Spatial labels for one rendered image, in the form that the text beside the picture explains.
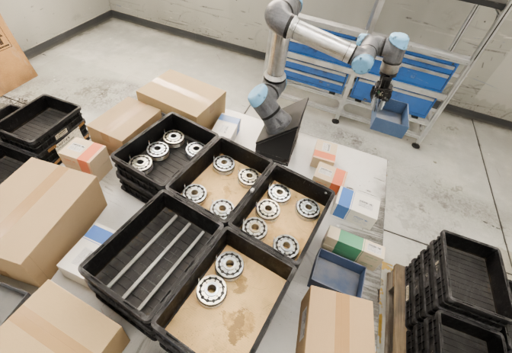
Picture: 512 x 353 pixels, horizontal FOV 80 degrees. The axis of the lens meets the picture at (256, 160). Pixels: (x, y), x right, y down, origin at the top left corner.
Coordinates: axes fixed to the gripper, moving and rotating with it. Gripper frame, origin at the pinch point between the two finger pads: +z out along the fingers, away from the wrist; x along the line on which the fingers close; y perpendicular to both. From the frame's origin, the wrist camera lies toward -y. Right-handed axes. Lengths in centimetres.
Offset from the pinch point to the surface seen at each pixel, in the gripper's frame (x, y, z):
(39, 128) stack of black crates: -196, 37, 40
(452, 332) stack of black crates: 62, 54, 81
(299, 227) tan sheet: -19, 60, 26
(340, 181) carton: -6.7, 19.7, 33.6
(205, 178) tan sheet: -66, 53, 21
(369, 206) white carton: 8.6, 31.0, 33.8
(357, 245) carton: 6, 57, 30
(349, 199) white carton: -1.0, 31.1, 32.7
